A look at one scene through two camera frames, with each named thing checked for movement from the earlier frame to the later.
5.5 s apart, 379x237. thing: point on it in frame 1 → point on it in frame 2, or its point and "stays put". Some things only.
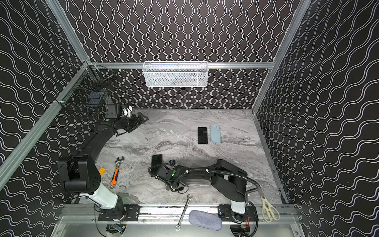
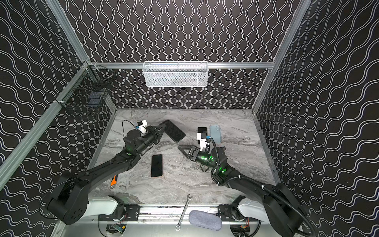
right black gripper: (163, 170) → (192, 153)
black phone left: (156, 160) stays put
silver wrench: (178, 226) stays put
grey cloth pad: (205, 219) stays put
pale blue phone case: (215, 134) stays put
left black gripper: (133, 121) → (155, 135)
